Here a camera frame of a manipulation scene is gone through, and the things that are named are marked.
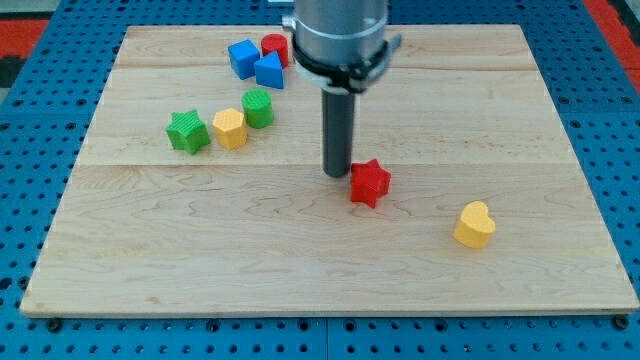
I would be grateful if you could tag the blue triangle block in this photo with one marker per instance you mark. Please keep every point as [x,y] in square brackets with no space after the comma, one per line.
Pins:
[269,71]

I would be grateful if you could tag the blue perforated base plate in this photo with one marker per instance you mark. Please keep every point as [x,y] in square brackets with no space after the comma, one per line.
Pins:
[48,109]

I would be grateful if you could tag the yellow heart block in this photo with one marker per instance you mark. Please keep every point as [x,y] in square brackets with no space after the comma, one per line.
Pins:
[474,227]

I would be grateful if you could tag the blue cube block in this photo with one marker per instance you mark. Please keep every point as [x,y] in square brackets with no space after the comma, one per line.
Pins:
[243,56]

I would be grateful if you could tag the red star block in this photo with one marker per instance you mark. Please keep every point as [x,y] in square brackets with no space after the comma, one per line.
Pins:
[369,182]

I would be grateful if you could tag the green star block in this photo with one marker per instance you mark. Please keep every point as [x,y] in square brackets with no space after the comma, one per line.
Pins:
[187,132]

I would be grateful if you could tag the green cylinder block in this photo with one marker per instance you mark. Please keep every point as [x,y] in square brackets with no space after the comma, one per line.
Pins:
[257,106]

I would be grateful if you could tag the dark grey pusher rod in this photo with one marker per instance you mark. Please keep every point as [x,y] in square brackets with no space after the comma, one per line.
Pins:
[338,113]

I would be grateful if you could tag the red cylinder block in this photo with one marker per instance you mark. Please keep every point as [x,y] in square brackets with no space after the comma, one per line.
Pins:
[276,43]

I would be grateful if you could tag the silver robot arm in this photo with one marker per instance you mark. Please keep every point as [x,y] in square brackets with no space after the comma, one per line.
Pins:
[340,45]

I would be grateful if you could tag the wooden board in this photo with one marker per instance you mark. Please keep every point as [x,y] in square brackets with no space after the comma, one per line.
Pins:
[463,114]

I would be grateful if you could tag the yellow hexagon block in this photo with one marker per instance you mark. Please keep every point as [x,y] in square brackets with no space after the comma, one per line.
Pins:
[230,128]

